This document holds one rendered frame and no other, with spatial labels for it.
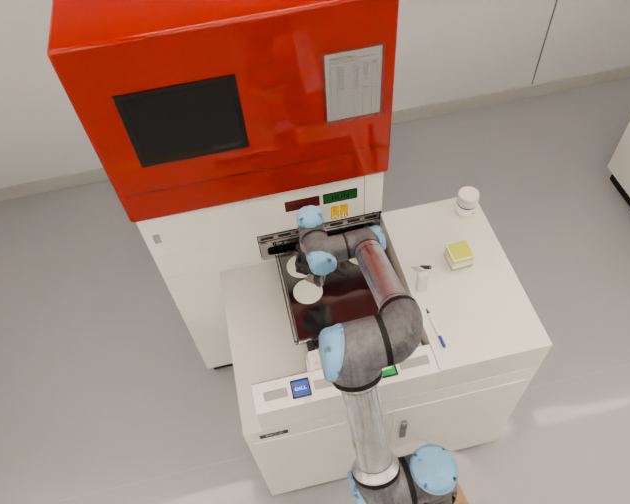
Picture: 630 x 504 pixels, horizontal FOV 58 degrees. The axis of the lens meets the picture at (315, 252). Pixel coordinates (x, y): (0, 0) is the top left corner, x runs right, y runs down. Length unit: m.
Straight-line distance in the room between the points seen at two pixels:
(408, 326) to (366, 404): 0.20
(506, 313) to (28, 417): 2.22
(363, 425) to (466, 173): 2.45
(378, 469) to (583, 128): 3.03
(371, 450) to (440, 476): 0.19
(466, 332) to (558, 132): 2.36
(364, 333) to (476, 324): 0.68
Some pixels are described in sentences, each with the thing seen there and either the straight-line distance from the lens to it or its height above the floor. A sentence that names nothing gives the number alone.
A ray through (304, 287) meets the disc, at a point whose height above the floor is 0.90.
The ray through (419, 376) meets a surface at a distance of 1.74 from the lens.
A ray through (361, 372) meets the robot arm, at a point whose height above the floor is 1.41.
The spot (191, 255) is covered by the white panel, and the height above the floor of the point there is 0.95.
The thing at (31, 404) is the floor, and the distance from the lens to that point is 3.12.
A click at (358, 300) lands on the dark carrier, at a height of 0.90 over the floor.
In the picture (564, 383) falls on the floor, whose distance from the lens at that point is 2.93.
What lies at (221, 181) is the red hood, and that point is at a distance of 1.71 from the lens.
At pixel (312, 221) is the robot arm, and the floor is 1.33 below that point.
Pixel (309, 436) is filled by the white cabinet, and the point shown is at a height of 0.69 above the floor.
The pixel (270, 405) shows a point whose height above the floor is 0.96.
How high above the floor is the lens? 2.54
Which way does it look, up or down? 54 degrees down
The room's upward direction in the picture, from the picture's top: 6 degrees counter-clockwise
